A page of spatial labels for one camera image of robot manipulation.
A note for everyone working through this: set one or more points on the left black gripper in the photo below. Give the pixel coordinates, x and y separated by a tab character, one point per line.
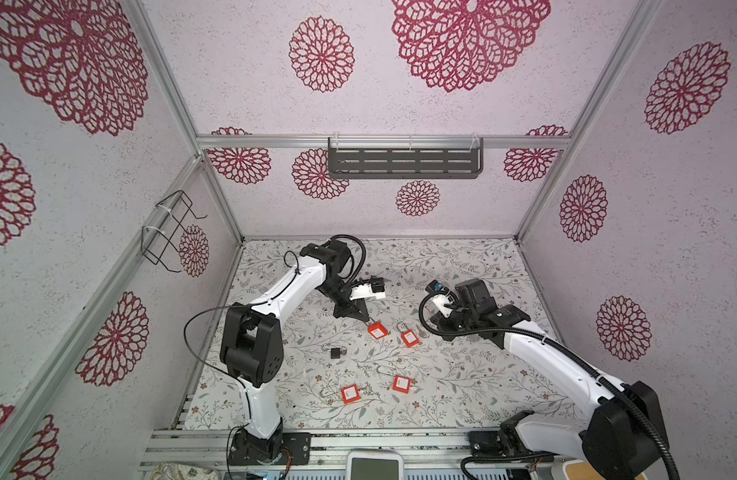
351	310

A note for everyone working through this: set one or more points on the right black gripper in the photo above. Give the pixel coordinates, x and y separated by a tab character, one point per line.
439	320

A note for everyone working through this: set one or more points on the red padlock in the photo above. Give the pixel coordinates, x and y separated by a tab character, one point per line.
408	335
400	381
341	395
376	329

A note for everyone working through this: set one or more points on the small black padlock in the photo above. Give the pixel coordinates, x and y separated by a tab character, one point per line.
335	352

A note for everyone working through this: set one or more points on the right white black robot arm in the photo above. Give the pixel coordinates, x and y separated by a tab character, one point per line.
621	433

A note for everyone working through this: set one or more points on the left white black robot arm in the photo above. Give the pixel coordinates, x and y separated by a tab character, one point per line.
252	346

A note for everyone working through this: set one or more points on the white tablet device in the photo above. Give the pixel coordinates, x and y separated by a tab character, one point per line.
374	465

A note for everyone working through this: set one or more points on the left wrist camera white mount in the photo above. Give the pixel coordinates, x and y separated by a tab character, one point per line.
371	288

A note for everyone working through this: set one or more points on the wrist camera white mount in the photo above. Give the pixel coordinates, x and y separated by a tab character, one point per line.
371	288
442	298

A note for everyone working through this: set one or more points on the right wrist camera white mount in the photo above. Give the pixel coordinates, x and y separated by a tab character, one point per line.
442	298

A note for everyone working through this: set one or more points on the dark grey wall shelf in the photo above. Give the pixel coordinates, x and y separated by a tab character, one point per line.
410	160

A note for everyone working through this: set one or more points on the black wire wall basket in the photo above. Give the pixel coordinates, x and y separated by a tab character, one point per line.
177	243

